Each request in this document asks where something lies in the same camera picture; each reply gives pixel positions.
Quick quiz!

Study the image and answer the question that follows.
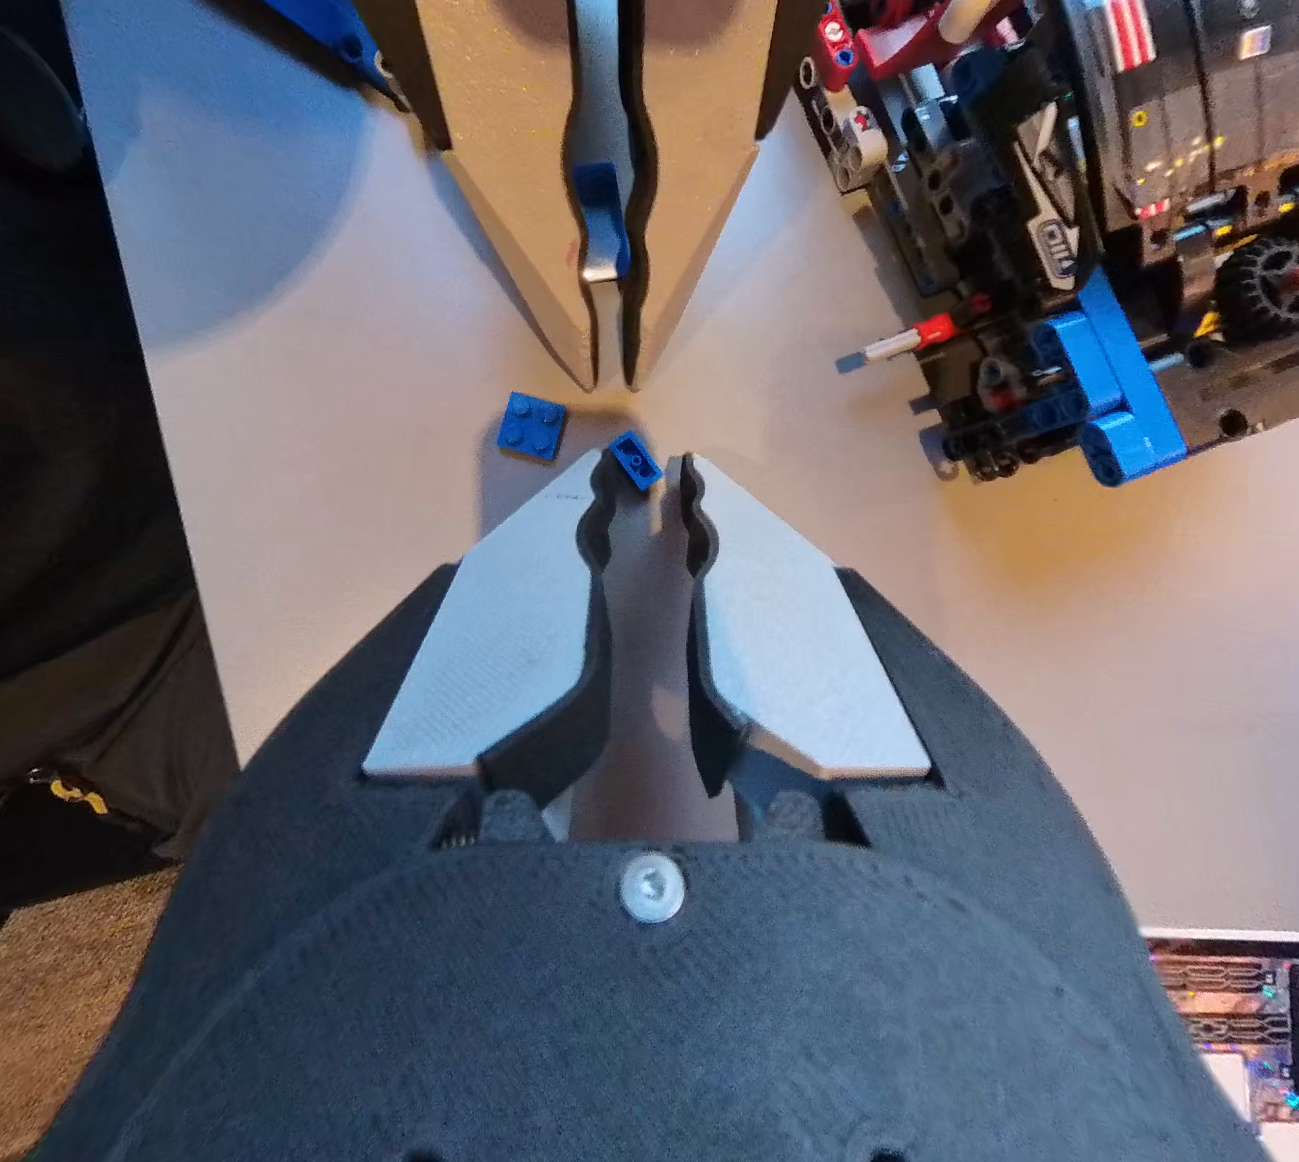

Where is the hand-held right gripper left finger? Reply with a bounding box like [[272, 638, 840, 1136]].
[[361, 445, 621, 808]]

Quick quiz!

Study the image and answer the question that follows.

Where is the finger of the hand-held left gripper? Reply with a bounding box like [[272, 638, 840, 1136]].
[[617, 0, 805, 394], [377, 0, 601, 391]]

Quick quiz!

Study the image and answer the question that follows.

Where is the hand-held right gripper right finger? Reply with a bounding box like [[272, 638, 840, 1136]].
[[674, 451, 935, 798]]

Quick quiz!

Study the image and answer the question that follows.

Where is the blue smooth tile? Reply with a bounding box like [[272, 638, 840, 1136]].
[[569, 160, 633, 284]]

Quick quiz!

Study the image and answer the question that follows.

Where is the blue square four-stud plate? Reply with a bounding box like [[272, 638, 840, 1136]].
[[495, 390, 569, 463]]

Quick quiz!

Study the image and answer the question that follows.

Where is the small blue two-stud plate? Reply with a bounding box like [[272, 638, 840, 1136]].
[[606, 431, 666, 493]]

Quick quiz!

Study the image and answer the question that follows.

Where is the grey desk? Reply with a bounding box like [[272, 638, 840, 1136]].
[[24, 0, 1299, 934]]

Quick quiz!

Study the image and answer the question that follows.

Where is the black toy brick race car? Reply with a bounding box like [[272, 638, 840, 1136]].
[[791, 0, 1299, 487]]

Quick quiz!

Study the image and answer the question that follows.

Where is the holographic sticker sheet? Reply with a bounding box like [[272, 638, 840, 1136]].
[[1140, 929, 1299, 1128]]

